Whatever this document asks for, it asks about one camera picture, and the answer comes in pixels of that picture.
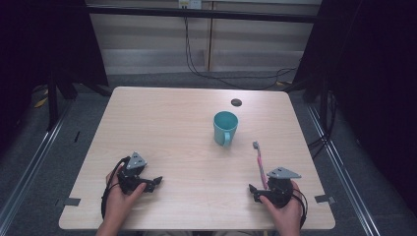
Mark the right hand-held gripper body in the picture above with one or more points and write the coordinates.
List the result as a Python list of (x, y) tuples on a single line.
[(279, 191)]

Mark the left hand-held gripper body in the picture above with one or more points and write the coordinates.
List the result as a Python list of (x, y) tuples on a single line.
[(135, 161)]

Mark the person's right hand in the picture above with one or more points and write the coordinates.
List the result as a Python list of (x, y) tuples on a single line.
[(288, 214)]

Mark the person's left hand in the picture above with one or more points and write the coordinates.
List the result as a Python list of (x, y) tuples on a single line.
[(119, 203)]

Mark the pink toothbrush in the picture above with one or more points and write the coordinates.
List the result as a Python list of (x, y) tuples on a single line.
[(261, 165)]

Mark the grey tape piece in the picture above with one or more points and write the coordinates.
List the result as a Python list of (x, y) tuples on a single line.
[(72, 201), (324, 199)]

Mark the dark round table grommet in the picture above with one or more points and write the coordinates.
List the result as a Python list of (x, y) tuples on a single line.
[(236, 102)]

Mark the yellow floor scrap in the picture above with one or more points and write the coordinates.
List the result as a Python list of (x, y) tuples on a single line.
[(41, 102)]

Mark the dark curtain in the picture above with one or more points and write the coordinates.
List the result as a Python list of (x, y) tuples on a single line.
[(39, 46), (373, 82)]

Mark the metal floor rail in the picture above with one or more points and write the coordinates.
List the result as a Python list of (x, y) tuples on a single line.
[(31, 164), (344, 177)]

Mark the black horizontal frame bar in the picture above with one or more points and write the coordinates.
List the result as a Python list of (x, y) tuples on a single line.
[(203, 13)]

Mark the white wall socket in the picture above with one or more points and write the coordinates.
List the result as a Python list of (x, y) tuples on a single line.
[(190, 3)]

